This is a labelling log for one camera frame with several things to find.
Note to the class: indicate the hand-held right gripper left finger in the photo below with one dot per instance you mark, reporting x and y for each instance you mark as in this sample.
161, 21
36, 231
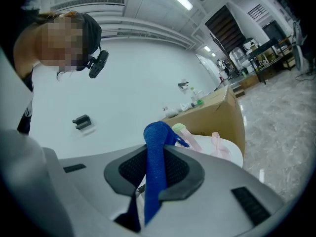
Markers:
93, 181

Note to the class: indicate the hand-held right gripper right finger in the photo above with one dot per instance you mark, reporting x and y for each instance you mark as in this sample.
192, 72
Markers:
217, 201

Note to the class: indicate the blue microfibre cloth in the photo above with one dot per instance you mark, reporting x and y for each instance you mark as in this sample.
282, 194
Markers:
154, 171

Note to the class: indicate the white toilet with hinged lid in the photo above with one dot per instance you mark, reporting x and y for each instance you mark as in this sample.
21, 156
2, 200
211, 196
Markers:
234, 152

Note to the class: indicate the pink bottle cream cap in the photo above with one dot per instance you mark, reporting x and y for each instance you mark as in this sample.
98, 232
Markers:
178, 128

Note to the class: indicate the large brown cardboard box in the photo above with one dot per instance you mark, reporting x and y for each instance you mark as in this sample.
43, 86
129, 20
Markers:
217, 117

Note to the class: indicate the person's black shirt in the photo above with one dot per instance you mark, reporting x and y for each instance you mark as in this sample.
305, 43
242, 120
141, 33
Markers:
26, 122

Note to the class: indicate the white spray gun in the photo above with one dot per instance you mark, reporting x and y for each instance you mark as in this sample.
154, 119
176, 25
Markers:
186, 106

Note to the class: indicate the white plush toy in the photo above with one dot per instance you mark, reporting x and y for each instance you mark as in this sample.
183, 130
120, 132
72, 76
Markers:
170, 112

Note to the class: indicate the white bottle green cap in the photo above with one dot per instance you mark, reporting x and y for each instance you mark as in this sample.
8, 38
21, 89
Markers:
194, 95

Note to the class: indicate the wooden step platform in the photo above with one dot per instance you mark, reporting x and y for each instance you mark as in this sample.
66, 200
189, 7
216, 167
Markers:
247, 84

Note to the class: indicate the person's head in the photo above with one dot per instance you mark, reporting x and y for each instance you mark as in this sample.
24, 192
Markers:
56, 43

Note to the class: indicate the black metal table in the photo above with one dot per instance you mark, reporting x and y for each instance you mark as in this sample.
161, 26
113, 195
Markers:
266, 51

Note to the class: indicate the standing fan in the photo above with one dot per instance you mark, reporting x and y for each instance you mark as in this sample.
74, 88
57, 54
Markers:
298, 53

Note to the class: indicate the dark wooden staircase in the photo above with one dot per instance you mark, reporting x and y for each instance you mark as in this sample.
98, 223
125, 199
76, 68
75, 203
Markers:
222, 31

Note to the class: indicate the black wall shelf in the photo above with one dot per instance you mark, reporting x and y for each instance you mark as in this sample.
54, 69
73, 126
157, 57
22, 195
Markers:
81, 122

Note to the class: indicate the black head-mounted camera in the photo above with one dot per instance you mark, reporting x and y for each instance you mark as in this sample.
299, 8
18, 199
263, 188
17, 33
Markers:
98, 63

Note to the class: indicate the wall holder with paper roll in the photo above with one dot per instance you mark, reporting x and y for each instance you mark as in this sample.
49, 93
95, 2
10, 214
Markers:
183, 84

